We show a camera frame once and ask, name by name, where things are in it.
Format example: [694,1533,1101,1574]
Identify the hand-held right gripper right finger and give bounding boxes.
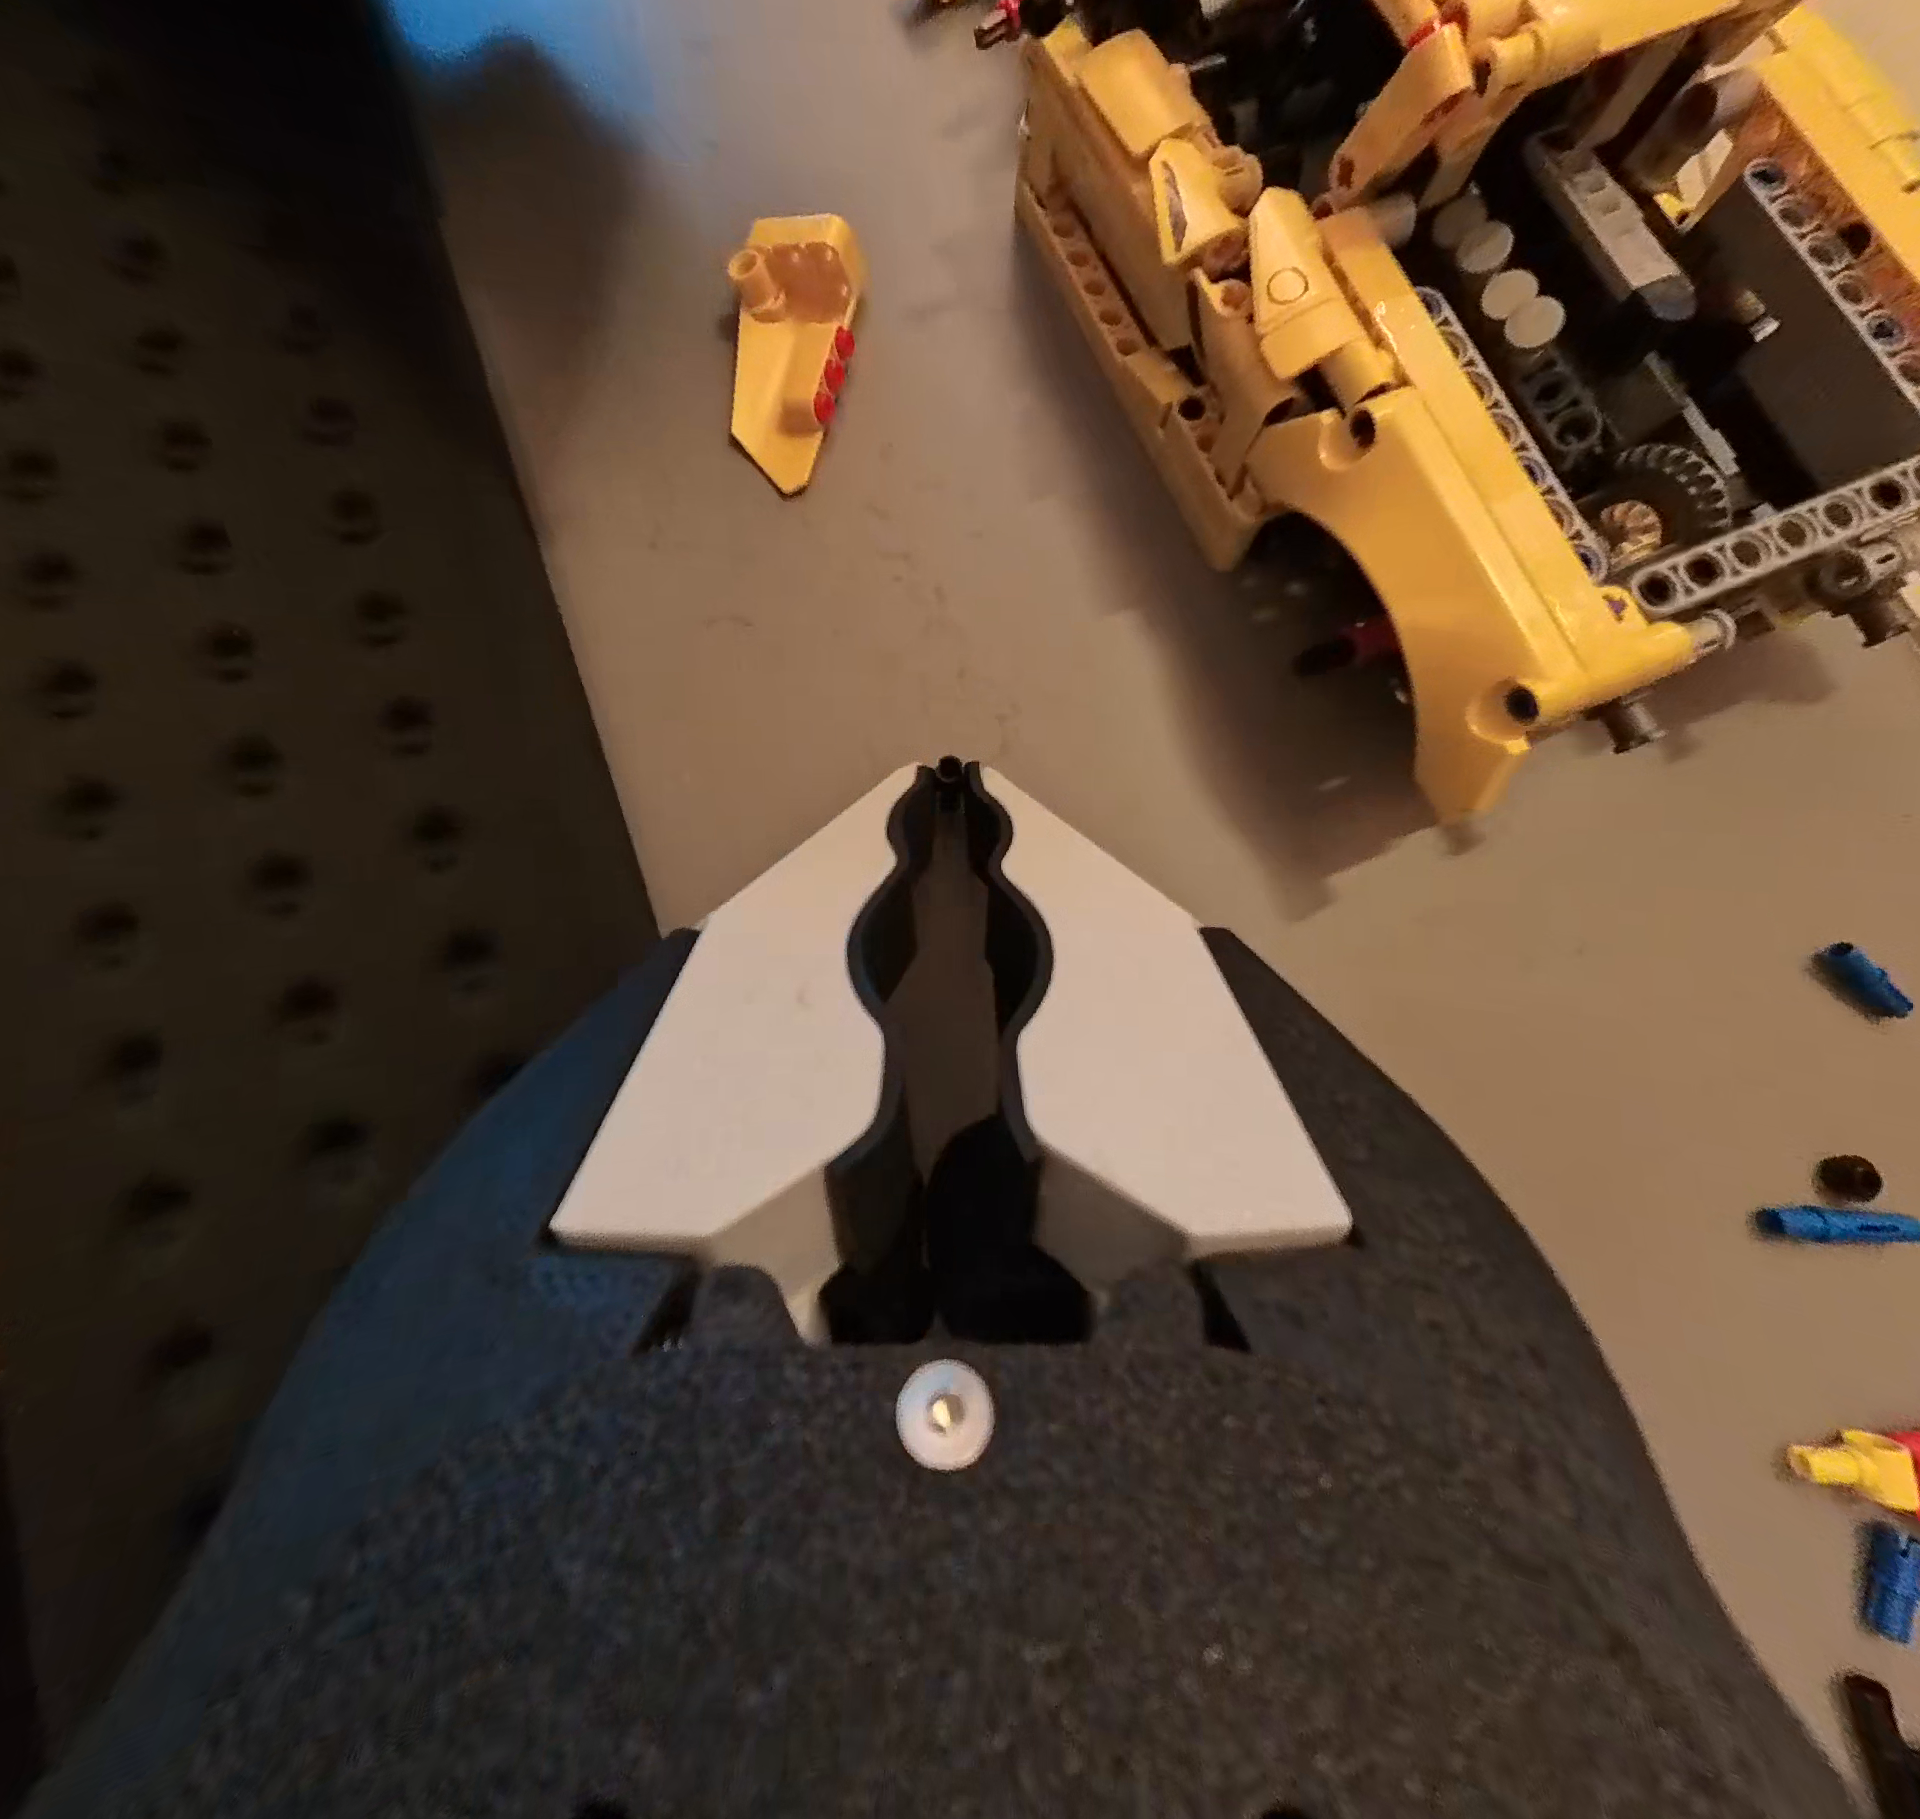
[937,765,1353,1343]

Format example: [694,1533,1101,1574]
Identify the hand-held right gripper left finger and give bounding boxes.
[551,765,944,1343]

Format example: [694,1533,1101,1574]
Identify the yellow panel with red pins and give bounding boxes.
[727,214,870,499]

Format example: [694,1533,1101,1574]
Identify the grey desk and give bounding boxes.
[368,0,1920,1819]

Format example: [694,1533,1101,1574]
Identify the yellow brick car model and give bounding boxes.
[900,0,1920,824]

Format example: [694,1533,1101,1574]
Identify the dark perforated panel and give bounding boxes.
[0,0,699,1745]

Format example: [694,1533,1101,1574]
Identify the short blue pin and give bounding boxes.
[1816,942,1915,1019]

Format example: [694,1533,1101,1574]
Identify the pile of small colourful pins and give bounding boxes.
[1786,1424,1920,1812]

